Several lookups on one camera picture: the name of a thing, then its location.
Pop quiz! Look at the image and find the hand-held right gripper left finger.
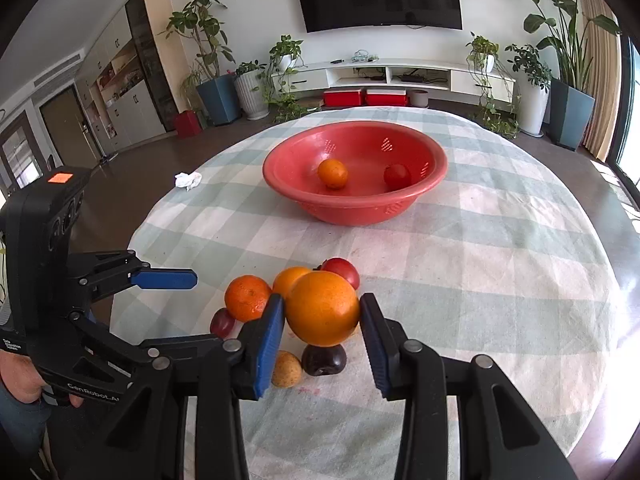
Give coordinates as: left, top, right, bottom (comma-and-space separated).
50, 292, 286, 480

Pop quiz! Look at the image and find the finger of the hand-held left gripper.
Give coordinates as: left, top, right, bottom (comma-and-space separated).
75, 249, 199, 305
70, 309, 232, 362

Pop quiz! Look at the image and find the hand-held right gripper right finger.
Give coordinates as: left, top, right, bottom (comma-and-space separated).
359, 292, 581, 480

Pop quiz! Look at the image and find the small red plum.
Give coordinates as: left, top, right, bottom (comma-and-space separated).
209, 308, 237, 339

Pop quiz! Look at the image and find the dark purple plum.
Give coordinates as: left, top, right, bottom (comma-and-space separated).
301, 342, 347, 377

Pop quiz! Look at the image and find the large smooth orange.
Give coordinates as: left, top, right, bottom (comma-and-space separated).
285, 270, 362, 347

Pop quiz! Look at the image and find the red plastic basin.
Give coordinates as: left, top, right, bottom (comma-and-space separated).
262, 121, 448, 226

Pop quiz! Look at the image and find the person's left hand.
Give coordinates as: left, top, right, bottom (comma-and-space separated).
0, 350, 84, 409

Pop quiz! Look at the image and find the brown round fruit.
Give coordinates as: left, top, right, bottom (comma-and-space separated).
271, 351, 303, 388

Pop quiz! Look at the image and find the bumpy mandarin orange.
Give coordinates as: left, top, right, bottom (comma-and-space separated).
224, 275, 273, 323

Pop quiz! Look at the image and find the red tomato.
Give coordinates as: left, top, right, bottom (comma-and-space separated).
383, 163, 412, 191
320, 257, 361, 291

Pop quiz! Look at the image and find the checked tablecloth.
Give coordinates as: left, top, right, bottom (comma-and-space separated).
107, 106, 626, 480

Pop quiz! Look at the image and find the person's dark clothing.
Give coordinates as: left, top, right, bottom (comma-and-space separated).
0, 390, 51, 480

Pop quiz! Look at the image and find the brown door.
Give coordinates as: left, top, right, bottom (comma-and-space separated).
39, 85, 98, 171

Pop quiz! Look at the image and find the small red box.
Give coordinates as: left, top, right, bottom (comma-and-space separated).
174, 110, 203, 137

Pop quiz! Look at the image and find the small orange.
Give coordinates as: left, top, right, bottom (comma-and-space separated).
318, 159, 349, 190

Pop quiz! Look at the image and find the potted tree in blue pot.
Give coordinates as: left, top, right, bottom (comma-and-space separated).
160, 0, 242, 127

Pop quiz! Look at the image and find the plant in white ribbed pot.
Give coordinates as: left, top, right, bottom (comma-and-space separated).
232, 60, 273, 121

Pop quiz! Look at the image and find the trailing plant in white pot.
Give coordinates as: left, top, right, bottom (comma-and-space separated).
465, 32, 521, 138
260, 35, 311, 123

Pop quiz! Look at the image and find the red storage box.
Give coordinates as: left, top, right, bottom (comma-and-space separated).
323, 89, 365, 108
366, 88, 408, 107

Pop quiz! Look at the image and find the white television cabinet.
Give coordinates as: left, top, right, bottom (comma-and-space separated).
272, 55, 517, 111

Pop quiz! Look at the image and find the plant in tall white pot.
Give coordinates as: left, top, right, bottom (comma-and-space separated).
505, 44, 551, 137

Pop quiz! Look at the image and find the large plant in dark pot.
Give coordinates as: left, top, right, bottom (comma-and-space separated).
489, 0, 621, 151

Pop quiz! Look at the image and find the glass sliding door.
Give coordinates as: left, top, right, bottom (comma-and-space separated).
612, 35, 640, 241

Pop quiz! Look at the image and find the beige curtain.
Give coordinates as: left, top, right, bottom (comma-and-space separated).
577, 0, 623, 161

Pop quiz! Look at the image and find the beige wall cupboard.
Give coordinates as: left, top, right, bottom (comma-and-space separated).
75, 0, 181, 153

